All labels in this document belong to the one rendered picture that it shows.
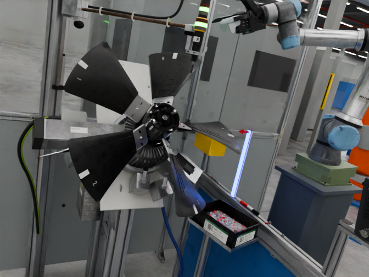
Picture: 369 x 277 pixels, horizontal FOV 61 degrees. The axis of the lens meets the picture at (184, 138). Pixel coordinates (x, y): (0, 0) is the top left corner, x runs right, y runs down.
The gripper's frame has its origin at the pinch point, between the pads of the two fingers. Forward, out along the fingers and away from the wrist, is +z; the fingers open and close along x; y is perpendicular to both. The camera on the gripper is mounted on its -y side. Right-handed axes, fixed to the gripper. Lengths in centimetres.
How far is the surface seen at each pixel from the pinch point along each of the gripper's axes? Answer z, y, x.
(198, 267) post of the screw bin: 33, 94, -27
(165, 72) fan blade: 24.7, 15.2, 0.5
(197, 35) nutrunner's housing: 12.6, 2.0, -13.7
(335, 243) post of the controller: -7, 66, -61
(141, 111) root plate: 38.8, 23.3, -15.3
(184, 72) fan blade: 17.6, 16.3, -2.8
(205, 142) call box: 10, 59, 16
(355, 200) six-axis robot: -216, 285, 164
